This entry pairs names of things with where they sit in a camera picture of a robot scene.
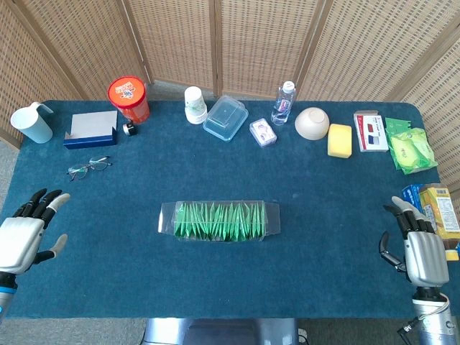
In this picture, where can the clear plastic food container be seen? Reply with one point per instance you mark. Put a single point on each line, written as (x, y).
(225, 118)

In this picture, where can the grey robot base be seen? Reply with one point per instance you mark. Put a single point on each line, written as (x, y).
(223, 332)

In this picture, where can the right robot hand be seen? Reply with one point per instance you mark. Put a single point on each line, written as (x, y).
(426, 258)

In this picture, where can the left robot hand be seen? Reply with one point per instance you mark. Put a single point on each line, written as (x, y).
(21, 244)

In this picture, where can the yellow carton box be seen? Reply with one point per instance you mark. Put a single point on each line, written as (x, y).
(442, 208)

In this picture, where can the red white card box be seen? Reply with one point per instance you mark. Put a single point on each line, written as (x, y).
(372, 133)

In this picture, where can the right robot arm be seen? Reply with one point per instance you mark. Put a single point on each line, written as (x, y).
(431, 323)

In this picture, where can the light blue plastic cup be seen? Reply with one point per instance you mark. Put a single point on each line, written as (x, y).
(32, 125)

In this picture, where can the thin frame eyeglasses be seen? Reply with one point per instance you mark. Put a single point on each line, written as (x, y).
(79, 171)

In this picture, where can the clear water bottle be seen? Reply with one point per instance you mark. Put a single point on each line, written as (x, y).
(284, 104)

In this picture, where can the wicker screen panel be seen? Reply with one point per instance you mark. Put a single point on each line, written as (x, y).
(442, 100)
(377, 46)
(21, 72)
(90, 43)
(266, 43)
(172, 43)

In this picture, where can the clear plastic box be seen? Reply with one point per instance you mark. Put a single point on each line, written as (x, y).
(167, 219)

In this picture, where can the small black round object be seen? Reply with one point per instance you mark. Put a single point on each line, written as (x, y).
(129, 129)

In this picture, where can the stacked white paper cups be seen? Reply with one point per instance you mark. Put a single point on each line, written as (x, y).
(195, 106)

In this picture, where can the yellow sponge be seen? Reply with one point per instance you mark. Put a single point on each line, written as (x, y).
(340, 141)

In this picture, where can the red canister orange lid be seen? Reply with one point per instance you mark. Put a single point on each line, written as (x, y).
(129, 97)

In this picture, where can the light green wipes pack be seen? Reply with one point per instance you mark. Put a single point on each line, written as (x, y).
(413, 151)

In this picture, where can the blue and white box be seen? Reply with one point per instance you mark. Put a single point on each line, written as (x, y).
(91, 133)

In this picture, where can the blue table cloth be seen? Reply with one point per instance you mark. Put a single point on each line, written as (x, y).
(230, 280)

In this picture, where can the purple white lens case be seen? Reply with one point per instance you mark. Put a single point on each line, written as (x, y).
(263, 132)

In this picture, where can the dark green sachet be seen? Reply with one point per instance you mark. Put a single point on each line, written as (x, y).
(395, 124)

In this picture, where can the beige upturned bowl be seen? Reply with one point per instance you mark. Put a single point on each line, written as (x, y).
(312, 124)

